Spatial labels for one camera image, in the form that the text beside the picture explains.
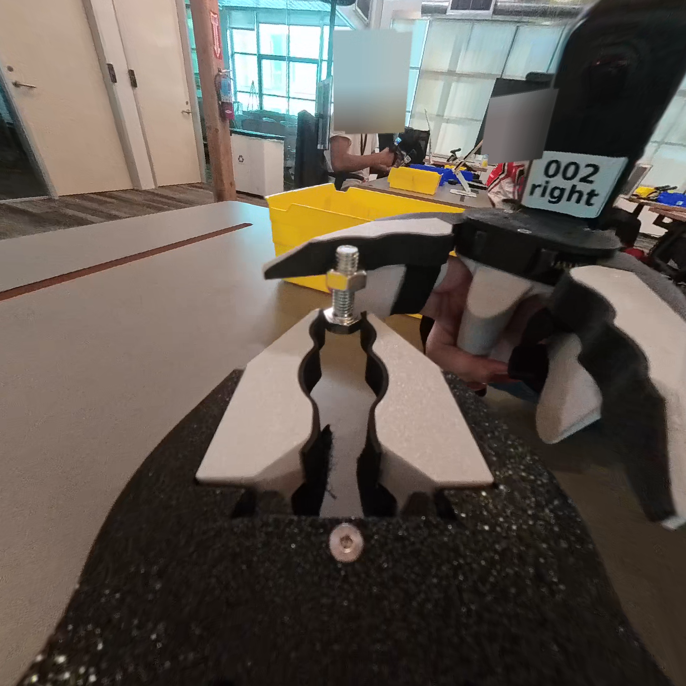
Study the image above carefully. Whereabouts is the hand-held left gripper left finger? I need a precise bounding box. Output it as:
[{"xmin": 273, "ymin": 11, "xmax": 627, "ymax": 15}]
[{"xmin": 195, "ymin": 310, "xmax": 333, "ymax": 515}]

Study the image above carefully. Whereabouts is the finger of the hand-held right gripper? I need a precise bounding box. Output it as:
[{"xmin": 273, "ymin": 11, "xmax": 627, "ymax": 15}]
[
  {"xmin": 264, "ymin": 212, "xmax": 464, "ymax": 280},
  {"xmin": 351, "ymin": 257, "xmax": 448, "ymax": 318}
]

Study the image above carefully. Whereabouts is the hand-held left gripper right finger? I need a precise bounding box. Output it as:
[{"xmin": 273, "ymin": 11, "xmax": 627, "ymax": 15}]
[{"xmin": 356, "ymin": 311, "xmax": 495, "ymax": 515}]

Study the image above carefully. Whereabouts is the silver hex bolt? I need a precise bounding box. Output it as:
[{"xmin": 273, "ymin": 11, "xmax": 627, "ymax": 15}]
[{"xmin": 323, "ymin": 245, "xmax": 362, "ymax": 334}]

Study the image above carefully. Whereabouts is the yellow plastic bin with divider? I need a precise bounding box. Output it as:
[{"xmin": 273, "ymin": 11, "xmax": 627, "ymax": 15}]
[{"xmin": 266, "ymin": 182, "xmax": 467, "ymax": 319}]

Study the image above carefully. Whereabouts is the person's right hand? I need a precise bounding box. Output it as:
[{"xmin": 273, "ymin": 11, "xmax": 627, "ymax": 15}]
[{"xmin": 422, "ymin": 257, "xmax": 547, "ymax": 396}]

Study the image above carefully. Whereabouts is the grey table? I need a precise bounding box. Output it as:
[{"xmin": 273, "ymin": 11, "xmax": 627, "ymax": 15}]
[{"xmin": 348, "ymin": 177, "xmax": 494, "ymax": 210}]

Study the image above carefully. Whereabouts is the blue plastic bin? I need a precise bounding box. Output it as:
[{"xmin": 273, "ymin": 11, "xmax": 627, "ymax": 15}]
[{"xmin": 410, "ymin": 163, "xmax": 486, "ymax": 185}]

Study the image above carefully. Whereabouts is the black office chair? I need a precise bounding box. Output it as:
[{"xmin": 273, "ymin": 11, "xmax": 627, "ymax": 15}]
[{"xmin": 295, "ymin": 110, "xmax": 365, "ymax": 191}]

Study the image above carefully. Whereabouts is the red fire extinguisher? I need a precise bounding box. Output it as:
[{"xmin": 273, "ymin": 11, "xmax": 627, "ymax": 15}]
[{"xmin": 214, "ymin": 69, "xmax": 235, "ymax": 120}]

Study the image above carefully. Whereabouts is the white door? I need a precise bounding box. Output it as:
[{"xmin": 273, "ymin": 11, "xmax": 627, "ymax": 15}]
[
  {"xmin": 113, "ymin": 0, "xmax": 208, "ymax": 188},
  {"xmin": 0, "ymin": 0, "xmax": 125, "ymax": 196}
]

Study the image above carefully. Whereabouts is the wooden post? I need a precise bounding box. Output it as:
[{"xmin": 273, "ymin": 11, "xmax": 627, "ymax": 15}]
[{"xmin": 190, "ymin": 0, "xmax": 238, "ymax": 202}]

